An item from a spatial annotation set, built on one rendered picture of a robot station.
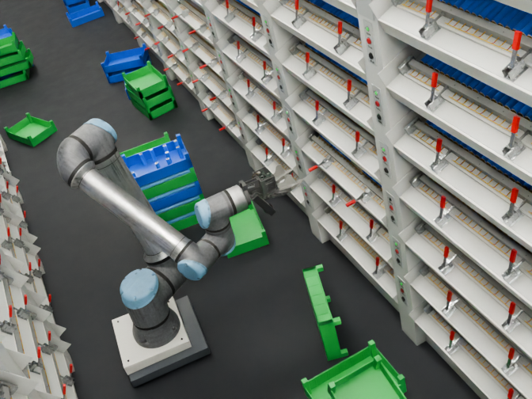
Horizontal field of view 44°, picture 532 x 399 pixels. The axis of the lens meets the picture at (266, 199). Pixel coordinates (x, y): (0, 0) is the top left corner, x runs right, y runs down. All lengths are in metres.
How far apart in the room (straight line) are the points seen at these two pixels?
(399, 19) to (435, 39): 0.15
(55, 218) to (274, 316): 1.52
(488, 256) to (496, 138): 0.38
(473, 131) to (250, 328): 1.44
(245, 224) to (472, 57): 1.91
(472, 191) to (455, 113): 0.21
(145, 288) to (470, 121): 1.39
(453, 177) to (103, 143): 1.22
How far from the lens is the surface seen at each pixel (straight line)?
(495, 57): 1.44
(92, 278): 3.23
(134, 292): 2.48
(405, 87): 1.75
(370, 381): 2.34
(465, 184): 1.71
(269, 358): 2.58
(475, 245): 1.82
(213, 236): 2.22
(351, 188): 2.36
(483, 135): 1.55
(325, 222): 2.82
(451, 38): 1.53
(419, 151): 1.83
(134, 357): 2.64
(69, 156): 2.29
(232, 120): 3.60
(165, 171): 3.06
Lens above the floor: 1.99
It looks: 38 degrees down
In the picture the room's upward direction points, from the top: 16 degrees counter-clockwise
